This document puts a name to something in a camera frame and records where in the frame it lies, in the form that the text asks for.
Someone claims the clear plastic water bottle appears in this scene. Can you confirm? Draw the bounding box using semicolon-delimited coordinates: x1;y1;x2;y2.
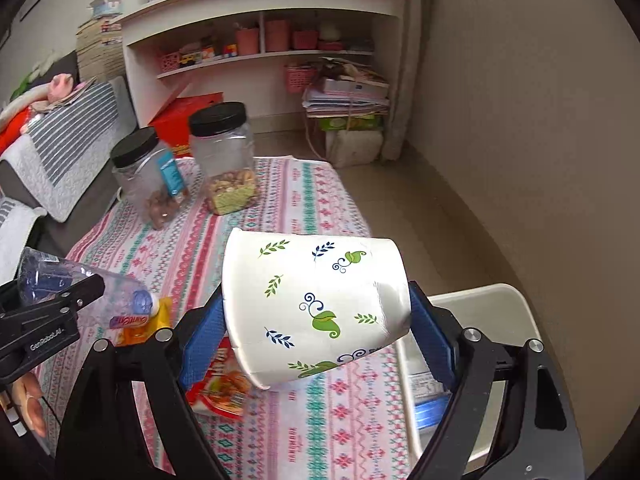
17;247;160;330

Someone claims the blue cardboard box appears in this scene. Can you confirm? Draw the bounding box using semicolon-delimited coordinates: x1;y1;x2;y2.
414;393;450;431

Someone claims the yellow snack wrapper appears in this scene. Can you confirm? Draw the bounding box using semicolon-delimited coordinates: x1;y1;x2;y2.
116;297;172;347

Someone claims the white paper cup leaf print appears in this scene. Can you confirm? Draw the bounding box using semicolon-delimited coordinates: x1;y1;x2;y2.
221;229;411;390

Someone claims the white plastic trash bin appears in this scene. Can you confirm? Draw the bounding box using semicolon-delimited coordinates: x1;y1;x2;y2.
395;284;540;471

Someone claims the person's left hand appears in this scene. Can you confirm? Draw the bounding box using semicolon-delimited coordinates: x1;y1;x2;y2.
1;372;47;438

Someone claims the red noodle package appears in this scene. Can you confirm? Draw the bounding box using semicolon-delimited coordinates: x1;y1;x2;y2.
186;336;252;420

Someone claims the striped grey white cushion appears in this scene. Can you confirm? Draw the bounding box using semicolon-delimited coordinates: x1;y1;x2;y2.
1;76;137;222

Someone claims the plastic jar blue label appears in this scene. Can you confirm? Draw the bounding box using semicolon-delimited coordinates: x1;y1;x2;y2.
110;127;189;230

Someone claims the red cardboard box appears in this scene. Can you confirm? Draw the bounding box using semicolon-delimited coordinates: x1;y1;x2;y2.
150;92;224;157

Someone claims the plastic jar with nuts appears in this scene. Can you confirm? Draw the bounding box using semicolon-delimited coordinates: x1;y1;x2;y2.
189;102;259;216

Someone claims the white sack on floor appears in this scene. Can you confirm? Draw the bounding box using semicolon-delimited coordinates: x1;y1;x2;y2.
326;130;384;168

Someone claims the white curved shelf unit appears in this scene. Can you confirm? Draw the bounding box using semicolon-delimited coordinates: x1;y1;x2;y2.
119;0;413;160

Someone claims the stack of papers and books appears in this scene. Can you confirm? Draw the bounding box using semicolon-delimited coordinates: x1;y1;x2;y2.
302;58;390;118

